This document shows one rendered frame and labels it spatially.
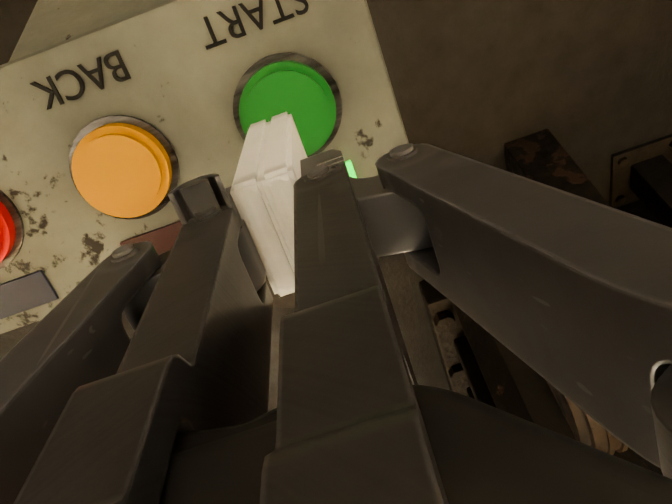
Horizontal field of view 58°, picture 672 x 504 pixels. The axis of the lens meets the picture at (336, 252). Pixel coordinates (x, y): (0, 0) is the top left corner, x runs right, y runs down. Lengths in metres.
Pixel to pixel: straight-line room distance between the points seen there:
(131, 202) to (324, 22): 0.11
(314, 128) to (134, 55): 0.08
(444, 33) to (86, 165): 0.75
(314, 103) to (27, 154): 0.12
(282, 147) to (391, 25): 0.78
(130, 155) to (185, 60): 0.04
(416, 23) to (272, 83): 0.70
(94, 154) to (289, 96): 0.08
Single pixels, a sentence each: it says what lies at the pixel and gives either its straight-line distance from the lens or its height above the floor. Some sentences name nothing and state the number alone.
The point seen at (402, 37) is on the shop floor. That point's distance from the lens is 0.94.
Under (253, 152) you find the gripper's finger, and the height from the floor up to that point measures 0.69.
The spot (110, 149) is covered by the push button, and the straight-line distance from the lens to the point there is 0.27.
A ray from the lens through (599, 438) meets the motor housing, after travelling 0.79.
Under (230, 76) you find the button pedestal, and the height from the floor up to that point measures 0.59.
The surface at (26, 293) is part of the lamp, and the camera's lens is 0.32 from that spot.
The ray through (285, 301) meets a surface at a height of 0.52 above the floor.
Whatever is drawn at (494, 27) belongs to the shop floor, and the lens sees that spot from 0.99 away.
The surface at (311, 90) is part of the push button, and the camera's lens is 0.25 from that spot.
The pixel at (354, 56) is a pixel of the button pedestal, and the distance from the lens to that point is 0.26.
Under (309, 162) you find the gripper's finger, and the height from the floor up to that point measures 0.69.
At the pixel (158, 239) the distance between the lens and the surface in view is 0.29.
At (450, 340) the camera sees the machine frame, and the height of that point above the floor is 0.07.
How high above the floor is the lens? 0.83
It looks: 46 degrees down
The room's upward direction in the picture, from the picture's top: 165 degrees clockwise
